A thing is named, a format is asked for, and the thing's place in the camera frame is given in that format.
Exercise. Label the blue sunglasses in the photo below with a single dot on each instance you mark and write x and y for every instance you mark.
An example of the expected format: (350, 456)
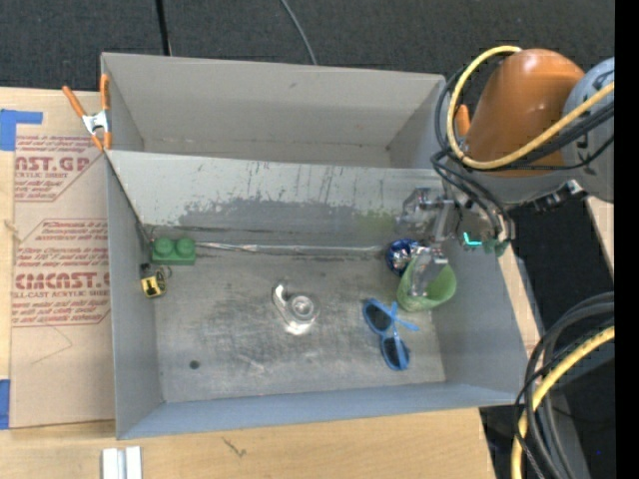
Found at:
(394, 352)

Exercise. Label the shiny blue ball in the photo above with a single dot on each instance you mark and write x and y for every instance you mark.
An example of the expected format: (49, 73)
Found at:
(397, 255)

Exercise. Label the brown cardboard board red print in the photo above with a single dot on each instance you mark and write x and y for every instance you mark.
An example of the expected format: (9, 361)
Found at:
(60, 357)

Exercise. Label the green toy brick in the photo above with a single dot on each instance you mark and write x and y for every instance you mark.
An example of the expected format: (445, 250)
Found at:
(172, 252)

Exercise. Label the grey metal bin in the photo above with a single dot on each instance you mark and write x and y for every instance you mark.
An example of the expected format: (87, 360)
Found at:
(299, 357)

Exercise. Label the yellow and black tape measure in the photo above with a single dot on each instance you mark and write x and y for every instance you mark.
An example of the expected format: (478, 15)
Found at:
(152, 285)

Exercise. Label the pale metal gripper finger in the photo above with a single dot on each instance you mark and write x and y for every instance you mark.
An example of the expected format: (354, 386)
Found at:
(427, 270)
(417, 212)

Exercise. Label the green cup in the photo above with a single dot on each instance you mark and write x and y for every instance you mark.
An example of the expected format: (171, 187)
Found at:
(444, 287)

